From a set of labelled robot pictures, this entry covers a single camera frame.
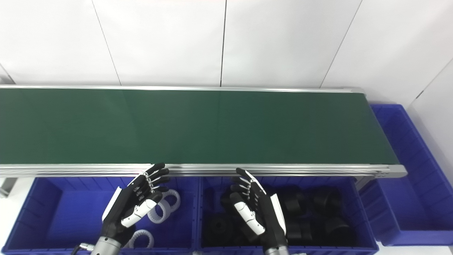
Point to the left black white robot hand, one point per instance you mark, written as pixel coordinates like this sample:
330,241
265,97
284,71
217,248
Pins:
124,209

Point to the black cylindrical gear part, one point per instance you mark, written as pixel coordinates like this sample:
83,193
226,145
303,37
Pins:
299,233
338,230
212,233
224,202
327,202
293,203

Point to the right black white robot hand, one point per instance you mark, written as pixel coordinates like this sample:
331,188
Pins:
265,216

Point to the green conveyor belt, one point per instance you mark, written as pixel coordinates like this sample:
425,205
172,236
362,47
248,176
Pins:
283,170
212,124

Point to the blue plastic bin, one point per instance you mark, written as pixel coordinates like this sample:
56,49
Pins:
362,226
407,198
70,212

